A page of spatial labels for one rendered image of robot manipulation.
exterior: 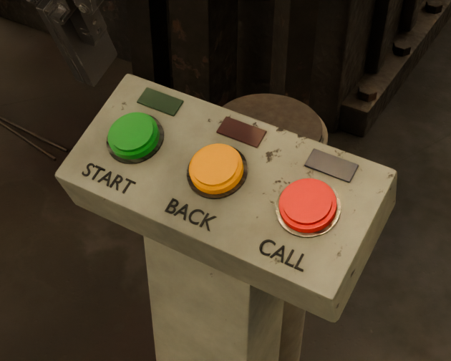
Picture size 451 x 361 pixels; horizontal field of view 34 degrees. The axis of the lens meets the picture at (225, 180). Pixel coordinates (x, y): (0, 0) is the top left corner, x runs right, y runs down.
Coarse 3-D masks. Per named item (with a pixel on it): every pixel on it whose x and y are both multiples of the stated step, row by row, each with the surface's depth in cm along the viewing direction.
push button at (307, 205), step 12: (300, 180) 52; (312, 180) 51; (288, 192) 51; (300, 192) 51; (312, 192) 51; (324, 192) 50; (288, 204) 50; (300, 204) 50; (312, 204) 50; (324, 204) 50; (288, 216) 50; (300, 216) 50; (312, 216) 50; (324, 216) 50; (300, 228) 50; (312, 228) 50
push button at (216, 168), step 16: (224, 144) 54; (192, 160) 54; (208, 160) 53; (224, 160) 53; (240, 160) 53; (192, 176) 53; (208, 176) 53; (224, 176) 52; (240, 176) 53; (208, 192) 53; (224, 192) 53
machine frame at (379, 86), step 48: (0, 0) 184; (240, 0) 145; (336, 0) 133; (384, 0) 144; (432, 0) 178; (240, 48) 152; (336, 48) 140; (384, 48) 153; (240, 96) 160; (336, 96) 147; (384, 96) 155
